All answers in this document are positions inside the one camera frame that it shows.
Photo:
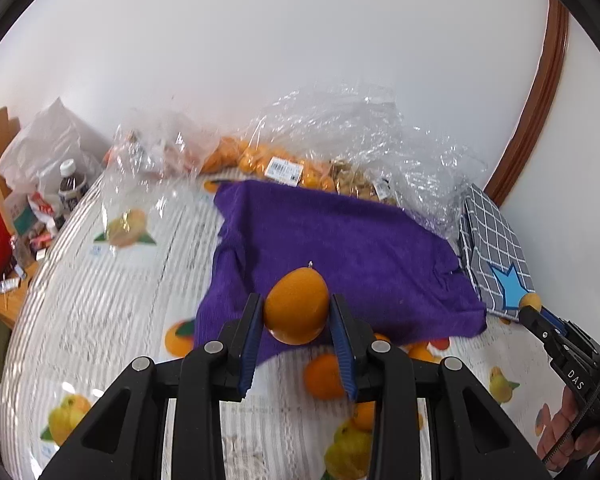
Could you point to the orange mandarin large centre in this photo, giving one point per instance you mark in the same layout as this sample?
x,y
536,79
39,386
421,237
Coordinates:
x,y
321,378

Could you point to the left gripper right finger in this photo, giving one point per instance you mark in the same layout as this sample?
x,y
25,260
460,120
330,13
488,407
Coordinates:
x,y
351,338

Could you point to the clear bag left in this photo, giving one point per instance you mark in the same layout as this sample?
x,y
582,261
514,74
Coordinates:
x,y
155,154

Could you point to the clear plastic bag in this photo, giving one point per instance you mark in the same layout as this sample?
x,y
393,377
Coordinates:
x,y
426,174

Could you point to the bagged oranges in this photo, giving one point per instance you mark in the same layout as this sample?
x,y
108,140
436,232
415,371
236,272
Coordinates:
x,y
253,159

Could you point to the tan round longan fruit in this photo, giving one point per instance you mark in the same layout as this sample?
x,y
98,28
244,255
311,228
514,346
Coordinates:
x,y
531,300

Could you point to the dark drink bottle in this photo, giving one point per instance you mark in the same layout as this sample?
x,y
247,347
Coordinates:
x,y
73,186

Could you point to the orange kumquat front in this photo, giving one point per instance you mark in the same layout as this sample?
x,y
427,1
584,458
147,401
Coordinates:
x,y
363,416

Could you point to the person right hand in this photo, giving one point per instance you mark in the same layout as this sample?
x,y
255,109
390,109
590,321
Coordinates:
x,y
588,443

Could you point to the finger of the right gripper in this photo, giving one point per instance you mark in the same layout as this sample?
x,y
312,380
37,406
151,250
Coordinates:
x,y
546,331
562,326

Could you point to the white plastic bag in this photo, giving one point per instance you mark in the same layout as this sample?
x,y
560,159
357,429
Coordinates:
x,y
31,162

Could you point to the purple towel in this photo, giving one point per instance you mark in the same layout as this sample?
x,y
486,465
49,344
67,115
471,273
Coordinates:
x,y
403,280

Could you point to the brown wooden door frame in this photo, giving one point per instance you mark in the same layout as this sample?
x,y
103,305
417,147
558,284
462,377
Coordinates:
x,y
537,107

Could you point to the grey checked bag blue star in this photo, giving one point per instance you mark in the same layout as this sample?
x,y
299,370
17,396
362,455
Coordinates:
x,y
492,256

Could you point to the bagged brown longans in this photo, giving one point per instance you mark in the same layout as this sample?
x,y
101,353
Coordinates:
x,y
354,181

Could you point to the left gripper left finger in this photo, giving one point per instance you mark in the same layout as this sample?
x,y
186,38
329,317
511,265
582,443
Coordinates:
x,y
241,340

